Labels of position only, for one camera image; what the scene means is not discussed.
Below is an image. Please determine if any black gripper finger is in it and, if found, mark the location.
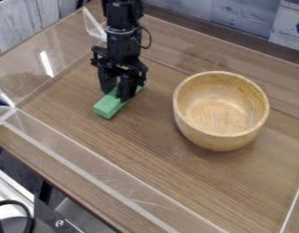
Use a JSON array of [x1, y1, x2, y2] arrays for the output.
[[99, 67, 117, 94], [118, 74, 138, 102]]

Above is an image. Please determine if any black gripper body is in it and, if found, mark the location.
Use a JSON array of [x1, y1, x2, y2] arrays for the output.
[[91, 46, 149, 86]]

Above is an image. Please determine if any green rectangular block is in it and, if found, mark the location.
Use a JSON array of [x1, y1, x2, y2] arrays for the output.
[[93, 85, 145, 120]]

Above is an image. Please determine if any brown wooden bowl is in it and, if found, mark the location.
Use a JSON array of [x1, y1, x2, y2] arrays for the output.
[[173, 71, 270, 151]]

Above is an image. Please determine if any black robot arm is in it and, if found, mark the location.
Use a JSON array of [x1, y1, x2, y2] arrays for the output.
[[91, 0, 150, 102]]

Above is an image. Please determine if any clear acrylic table barrier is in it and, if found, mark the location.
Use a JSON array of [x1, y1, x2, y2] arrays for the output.
[[0, 12, 299, 233]]

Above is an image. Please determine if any black table leg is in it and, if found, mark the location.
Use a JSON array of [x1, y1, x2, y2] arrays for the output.
[[39, 181, 54, 205]]

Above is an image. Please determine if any white box with blue mark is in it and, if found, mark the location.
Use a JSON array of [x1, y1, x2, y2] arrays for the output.
[[269, 0, 299, 51]]

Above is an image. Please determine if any clear acrylic corner bracket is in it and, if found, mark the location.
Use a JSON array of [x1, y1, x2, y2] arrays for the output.
[[82, 7, 107, 42]]

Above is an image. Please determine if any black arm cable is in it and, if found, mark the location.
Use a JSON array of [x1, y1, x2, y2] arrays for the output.
[[133, 25, 154, 50]]

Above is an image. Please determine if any grey metal base plate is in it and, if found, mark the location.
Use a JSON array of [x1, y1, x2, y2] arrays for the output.
[[56, 198, 117, 233]]

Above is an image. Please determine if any black cable loop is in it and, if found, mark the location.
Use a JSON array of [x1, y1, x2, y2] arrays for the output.
[[0, 199, 38, 233]]

